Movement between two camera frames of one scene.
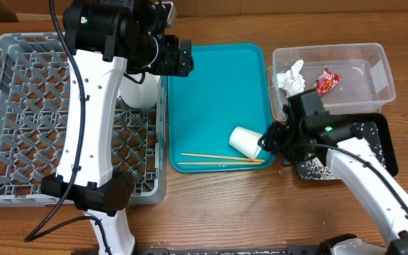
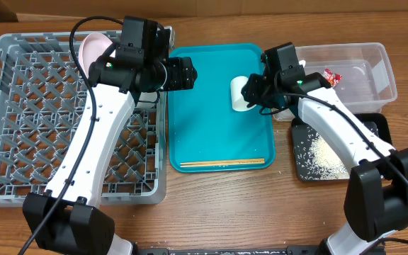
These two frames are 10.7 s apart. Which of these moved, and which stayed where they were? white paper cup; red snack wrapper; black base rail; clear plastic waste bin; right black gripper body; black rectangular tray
Moved: white paper cup; right black gripper body
Stayed: black rectangular tray; clear plastic waste bin; black base rail; red snack wrapper
